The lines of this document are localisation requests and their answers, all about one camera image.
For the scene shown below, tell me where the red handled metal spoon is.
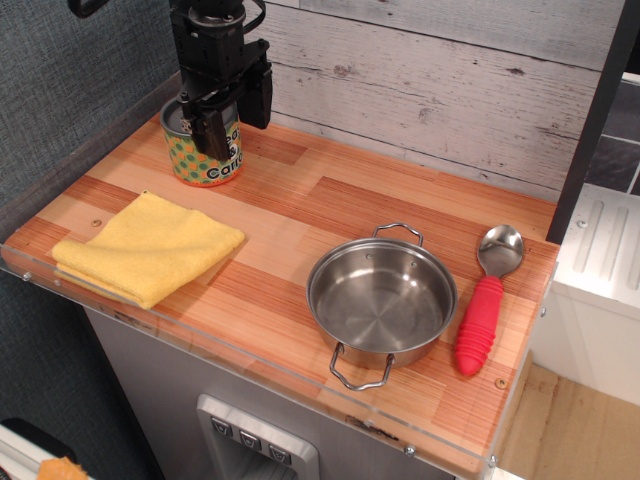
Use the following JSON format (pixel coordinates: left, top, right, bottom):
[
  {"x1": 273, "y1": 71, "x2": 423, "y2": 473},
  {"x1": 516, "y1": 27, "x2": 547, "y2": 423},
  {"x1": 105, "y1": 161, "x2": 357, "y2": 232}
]
[{"x1": 454, "y1": 224, "x2": 524, "y2": 376}]

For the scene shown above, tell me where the stainless steel pot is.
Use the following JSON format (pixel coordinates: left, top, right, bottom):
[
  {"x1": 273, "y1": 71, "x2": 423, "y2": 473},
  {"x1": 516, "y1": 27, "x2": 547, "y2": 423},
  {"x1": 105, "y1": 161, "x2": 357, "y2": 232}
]
[{"x1": 306, "y1": 224, "x2": 458, "y2": 391}]

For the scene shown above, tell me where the clear acrylic edge guard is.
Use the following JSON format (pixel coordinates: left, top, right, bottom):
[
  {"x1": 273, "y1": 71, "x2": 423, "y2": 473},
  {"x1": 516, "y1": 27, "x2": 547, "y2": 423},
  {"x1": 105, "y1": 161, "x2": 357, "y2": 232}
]
[{"x1": 1, "y1": 245, "x2": 497, "y2": 479}]

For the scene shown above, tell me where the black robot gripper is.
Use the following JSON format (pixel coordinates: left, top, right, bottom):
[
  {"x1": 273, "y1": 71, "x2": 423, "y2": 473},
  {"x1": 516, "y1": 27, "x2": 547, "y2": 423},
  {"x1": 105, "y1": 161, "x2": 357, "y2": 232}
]
[{"x1": 170, "y1": 1, "x2": 273, "y2": 160}]

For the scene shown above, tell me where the yellow folded cloth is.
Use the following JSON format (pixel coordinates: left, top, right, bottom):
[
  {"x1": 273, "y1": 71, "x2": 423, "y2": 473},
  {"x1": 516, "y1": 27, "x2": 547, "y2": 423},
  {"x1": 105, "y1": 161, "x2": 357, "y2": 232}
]
[{"x1": 52, "y1": 191, "x2": 245, "y2": 310}]

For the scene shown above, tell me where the peas and carrots tin can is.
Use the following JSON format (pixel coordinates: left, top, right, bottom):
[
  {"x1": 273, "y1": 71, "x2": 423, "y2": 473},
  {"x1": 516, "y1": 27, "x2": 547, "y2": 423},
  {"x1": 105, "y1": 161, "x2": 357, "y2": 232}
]
[{"x1": 160, "y1": 100, "x2": 243, "y2": 188}]

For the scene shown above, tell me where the black vertical post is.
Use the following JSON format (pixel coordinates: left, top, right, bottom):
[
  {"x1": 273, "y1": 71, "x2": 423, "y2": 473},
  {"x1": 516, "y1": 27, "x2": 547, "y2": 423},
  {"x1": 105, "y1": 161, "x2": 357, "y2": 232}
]
[{"x1": 546, "y1": 0, "x2": 639, "y2": 245}]

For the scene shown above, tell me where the grey toy kitchen cabinet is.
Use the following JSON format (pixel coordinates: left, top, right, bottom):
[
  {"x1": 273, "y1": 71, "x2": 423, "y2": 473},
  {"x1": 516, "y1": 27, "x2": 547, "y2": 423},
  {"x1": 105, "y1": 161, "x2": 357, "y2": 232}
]
[{"x1": 82, "y1": 305, "x2": 451, "y2": 480}]

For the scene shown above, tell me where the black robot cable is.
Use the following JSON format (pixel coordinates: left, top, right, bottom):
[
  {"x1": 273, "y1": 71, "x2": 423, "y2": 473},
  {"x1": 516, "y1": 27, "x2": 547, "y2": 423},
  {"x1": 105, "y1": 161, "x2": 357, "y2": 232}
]
[{"x1": 242, "y1": 0, "x2": 267, "y2": 36}]

